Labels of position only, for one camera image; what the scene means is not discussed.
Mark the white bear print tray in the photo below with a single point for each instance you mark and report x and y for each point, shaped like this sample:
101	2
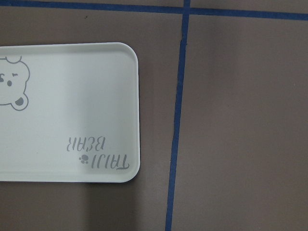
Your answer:
69	113

